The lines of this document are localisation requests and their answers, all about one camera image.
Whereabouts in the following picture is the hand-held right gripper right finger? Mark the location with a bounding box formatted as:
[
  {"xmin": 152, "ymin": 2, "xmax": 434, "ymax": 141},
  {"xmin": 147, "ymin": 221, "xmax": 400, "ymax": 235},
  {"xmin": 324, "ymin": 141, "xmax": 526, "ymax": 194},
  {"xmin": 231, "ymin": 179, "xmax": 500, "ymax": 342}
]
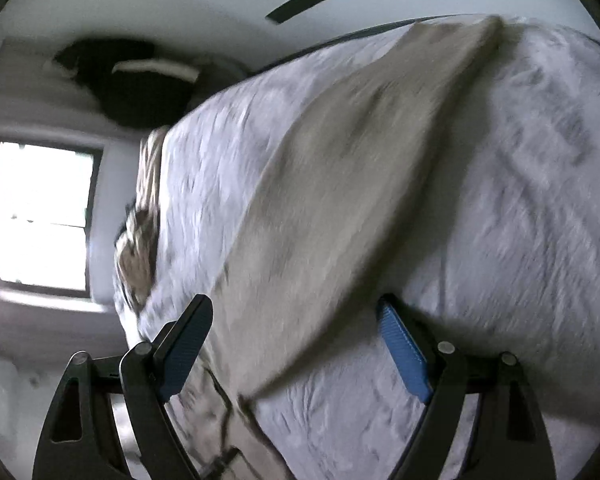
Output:
[{"xmin": 376, "ymin": 294, "xmax": 558, "ymax": 480}]

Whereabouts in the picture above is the dark bulky object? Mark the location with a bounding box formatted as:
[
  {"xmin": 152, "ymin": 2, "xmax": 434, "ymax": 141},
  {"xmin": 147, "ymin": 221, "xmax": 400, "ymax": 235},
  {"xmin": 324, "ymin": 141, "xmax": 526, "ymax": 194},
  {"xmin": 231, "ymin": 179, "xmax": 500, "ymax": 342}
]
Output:
[{"xmin": 52, "ymin": 39, "xmax": 246, "ymax": 128}]

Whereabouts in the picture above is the dark ceiling vent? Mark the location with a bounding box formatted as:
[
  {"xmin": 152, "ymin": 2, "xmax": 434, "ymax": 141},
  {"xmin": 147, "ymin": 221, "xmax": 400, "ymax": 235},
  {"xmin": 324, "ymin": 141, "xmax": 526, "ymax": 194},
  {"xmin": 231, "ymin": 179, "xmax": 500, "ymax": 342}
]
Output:
[{"xmin": 266, "ymin": 0, "xmax": 345, "ymax": 24}]

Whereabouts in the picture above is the bright window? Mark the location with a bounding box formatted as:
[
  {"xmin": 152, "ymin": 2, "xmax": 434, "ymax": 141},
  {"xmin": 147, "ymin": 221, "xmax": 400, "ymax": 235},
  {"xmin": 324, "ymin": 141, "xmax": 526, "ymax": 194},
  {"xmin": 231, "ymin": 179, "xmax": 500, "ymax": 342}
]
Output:
[{"xmin": 0, "ymin": 132, "xmax": 103, "ymax": 296}]

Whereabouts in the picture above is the brown patterned cloth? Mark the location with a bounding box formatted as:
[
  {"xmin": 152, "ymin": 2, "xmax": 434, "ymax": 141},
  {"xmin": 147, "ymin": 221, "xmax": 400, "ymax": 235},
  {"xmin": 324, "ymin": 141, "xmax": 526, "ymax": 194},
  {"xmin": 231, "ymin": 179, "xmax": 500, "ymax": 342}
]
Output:
[{"xmin": 114, "ymin": 125, "xmax": 171, "ymax": 321}]

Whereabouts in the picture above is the beige knit sweater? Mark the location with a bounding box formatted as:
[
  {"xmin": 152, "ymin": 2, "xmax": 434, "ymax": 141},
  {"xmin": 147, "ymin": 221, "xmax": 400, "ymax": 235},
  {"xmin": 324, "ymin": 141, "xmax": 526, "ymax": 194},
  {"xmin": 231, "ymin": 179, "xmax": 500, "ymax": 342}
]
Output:
[{"xmin": 182, "ymin": 15, "xmax": 506, "ymax": 480}]

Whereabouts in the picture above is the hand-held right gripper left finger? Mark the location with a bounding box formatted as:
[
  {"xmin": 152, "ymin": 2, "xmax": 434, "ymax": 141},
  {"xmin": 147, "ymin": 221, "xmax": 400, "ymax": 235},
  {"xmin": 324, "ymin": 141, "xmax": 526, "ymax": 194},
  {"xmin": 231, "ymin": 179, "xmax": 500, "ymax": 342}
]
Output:
[{"xmin": 32, "ymin": 294, "xmax": 214, "ymax": 480}]

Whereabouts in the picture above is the grey floral embossed blanket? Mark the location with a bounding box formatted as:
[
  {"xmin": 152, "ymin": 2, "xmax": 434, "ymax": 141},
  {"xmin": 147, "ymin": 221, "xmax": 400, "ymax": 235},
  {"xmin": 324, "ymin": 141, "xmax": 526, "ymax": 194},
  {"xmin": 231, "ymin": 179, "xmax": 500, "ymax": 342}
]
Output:
[{"xmin": 112, "ymin": 12, "xmax": 600, "ymax": 480}]

